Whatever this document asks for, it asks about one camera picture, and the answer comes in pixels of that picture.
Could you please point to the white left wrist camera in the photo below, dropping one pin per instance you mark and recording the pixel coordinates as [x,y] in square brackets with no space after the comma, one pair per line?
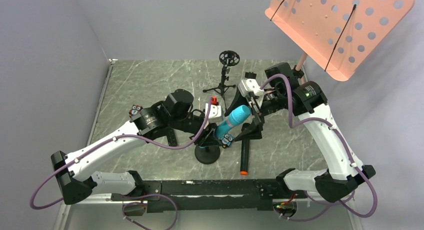
[215,111]

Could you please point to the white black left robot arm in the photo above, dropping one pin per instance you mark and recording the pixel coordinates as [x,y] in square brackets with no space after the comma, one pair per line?
[79,174]

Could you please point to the pink music stand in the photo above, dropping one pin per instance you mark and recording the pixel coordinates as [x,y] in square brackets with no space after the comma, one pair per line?
[338,34]

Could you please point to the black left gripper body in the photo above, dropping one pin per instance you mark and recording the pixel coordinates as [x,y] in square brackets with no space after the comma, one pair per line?
[201,133]

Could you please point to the black microphone orange end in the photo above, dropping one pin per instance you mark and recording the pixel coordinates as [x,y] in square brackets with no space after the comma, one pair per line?
[244,157]

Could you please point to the black round-base mic stand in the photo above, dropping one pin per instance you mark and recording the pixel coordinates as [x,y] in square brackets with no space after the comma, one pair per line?
[207,150]

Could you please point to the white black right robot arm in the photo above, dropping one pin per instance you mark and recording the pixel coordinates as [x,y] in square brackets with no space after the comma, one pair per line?
[307,105]

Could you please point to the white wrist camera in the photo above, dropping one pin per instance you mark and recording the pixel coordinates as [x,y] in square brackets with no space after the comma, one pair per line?
[250,85]
[215,111]

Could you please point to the red brown owl toy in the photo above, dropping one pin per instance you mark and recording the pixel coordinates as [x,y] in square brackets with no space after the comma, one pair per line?
[134,110]

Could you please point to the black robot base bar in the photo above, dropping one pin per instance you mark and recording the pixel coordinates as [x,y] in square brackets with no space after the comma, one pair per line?
[259,194]

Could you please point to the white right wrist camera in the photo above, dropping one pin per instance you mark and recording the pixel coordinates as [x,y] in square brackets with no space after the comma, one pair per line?
[250,85]

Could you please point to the blue toy microphone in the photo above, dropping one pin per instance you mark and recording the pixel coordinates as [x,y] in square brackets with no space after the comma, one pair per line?
[235,118]

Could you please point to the black tripod shock mount stand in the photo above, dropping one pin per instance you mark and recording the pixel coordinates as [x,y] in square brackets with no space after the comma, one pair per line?
[228,59]

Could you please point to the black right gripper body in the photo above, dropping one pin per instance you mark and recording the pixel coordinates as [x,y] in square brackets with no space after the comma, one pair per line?
[253,112]

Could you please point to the blue owl toy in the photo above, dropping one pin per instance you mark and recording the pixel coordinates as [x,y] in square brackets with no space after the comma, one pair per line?
[226,140]

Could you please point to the black round-base phone stand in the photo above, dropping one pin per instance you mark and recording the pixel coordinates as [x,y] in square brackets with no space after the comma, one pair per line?
[250,75]

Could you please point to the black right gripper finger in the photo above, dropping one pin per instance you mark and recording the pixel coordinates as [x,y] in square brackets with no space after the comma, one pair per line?
[238,100]
[251,131]

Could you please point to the black microphone silver head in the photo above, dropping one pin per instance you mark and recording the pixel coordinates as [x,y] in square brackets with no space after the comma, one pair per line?
[171,138]

